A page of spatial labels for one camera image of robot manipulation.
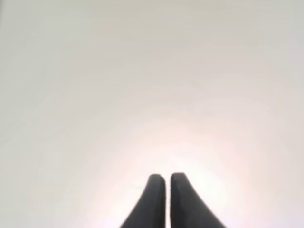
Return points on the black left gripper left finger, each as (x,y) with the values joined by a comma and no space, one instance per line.
(150,210)

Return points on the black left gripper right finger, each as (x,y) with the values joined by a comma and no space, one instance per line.
(187,210)

